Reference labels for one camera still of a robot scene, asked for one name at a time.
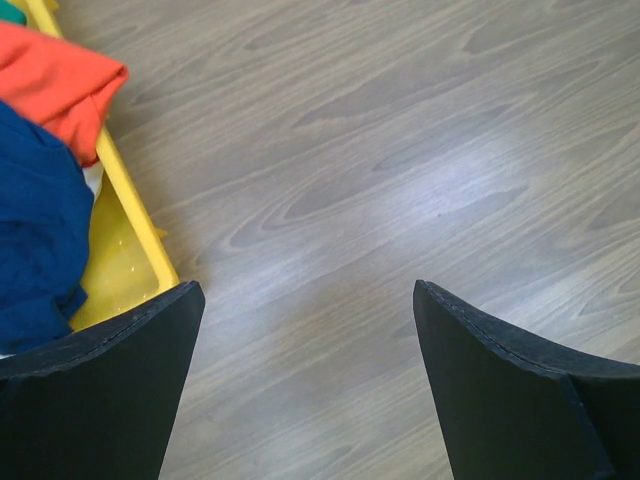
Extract yellow plastic bin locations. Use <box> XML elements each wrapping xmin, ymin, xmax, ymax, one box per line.
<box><xmin>24</xmin><ymin>0</ymin><xmax>180</xmax><ymax>332</ymax></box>

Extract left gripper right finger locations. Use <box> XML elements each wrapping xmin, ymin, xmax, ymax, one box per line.
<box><xmin>413</xmin><ymin>281</ymin><xmax>639</xmax><ymax>479</ymax></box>

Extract orange t shirt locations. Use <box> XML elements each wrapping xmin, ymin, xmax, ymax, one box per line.
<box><xmin>1</xmin><ymin>21</ymin><xmax>129</xmax><ymax>167</ymax></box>

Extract green t shirt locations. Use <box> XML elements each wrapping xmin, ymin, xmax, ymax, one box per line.
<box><xmin>0</xmin><ymin>0</ymin><xmax>27</xmax><ymax>26</ymax></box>

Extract white cloth piece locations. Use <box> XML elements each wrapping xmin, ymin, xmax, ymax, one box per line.
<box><xmin>82</xmin><ymin>159</ymin><xmax>104</xmax><ymax>200</ymax></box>

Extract navy blue t shirt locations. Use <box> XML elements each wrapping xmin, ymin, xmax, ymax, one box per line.
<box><xmin>1</xmin><ymin>104</ymin><xmax>94</xmax><ymax>356</ymax></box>

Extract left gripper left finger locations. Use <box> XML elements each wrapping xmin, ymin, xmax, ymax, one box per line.
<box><xmin>1</xmin><ymin>281</ymin><xmax>205</xmax><ymax>479</ymax></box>

